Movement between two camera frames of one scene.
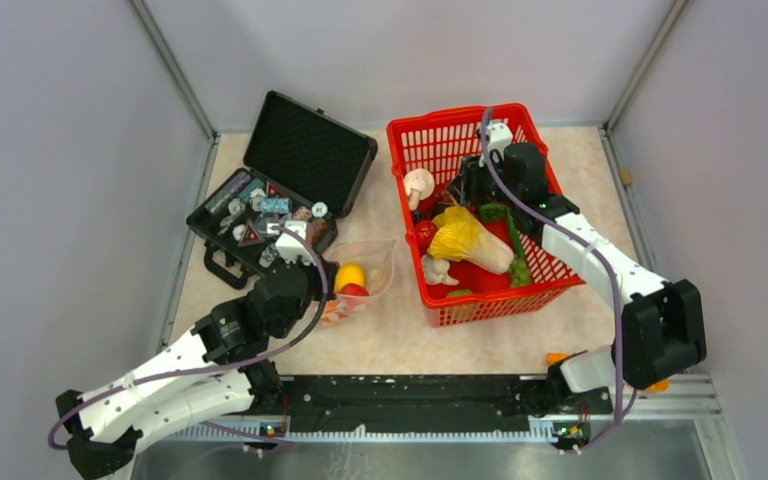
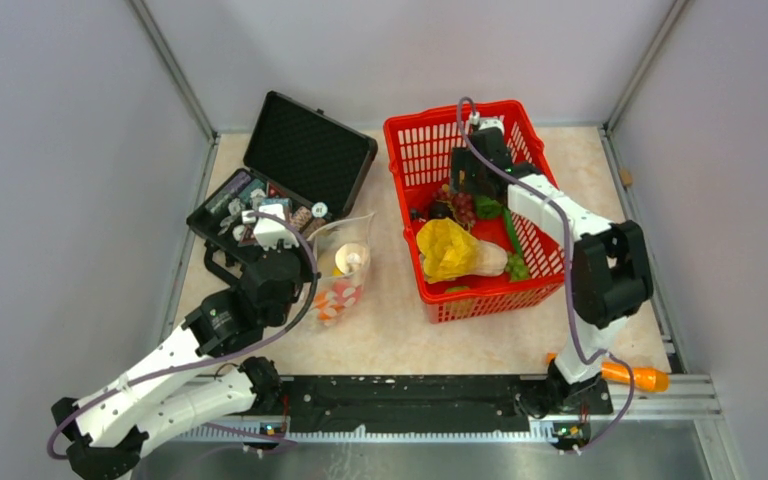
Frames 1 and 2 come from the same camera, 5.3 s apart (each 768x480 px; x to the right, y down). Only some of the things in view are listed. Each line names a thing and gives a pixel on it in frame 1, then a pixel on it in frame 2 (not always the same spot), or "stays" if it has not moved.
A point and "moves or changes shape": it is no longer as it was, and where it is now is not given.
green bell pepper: (493, 211) stays
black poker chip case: (302, 165) stays
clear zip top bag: (364, 269) moves or changes shape
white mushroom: (419, 184) → (349, 258)
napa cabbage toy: (459, 236) moves or changes shape
